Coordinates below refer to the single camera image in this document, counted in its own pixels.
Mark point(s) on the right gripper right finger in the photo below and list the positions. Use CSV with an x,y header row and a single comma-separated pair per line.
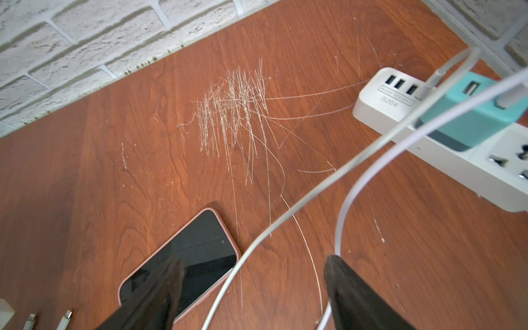
x,y
354,304

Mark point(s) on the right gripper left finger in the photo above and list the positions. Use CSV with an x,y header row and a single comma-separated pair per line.
x,y
156,303

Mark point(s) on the phone with pink case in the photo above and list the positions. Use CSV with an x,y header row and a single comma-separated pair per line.
x,y
207,251

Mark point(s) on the white power strip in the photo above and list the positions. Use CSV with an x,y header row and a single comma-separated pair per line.
x,y
495,170

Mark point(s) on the teal USB charger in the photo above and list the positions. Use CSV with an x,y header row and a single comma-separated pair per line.
x,y
474,127

